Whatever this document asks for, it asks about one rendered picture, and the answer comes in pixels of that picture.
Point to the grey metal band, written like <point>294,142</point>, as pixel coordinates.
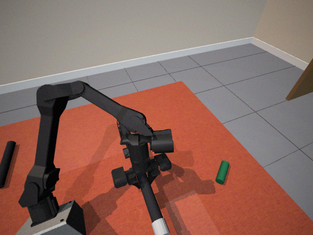
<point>160,227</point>

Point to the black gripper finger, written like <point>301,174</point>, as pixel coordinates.
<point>135,183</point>
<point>152,176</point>

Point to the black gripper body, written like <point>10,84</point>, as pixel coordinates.
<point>140,166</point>

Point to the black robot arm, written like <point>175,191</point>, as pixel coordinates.
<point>51,101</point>

